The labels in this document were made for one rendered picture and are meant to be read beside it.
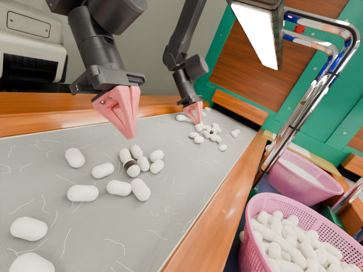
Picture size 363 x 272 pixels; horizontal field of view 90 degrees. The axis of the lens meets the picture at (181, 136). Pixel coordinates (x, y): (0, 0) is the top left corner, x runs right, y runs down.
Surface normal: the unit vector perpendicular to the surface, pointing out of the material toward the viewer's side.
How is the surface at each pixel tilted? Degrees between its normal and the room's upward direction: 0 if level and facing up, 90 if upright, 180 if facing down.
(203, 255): 0
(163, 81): 90
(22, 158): 0
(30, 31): 98
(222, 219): 0
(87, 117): 45
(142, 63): 90
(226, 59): 90
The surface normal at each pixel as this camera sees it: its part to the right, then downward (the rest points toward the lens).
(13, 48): 0.73, 0.62
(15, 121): 0.82, -0.25
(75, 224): 0.36, -0.85
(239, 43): -0.48, 0.18
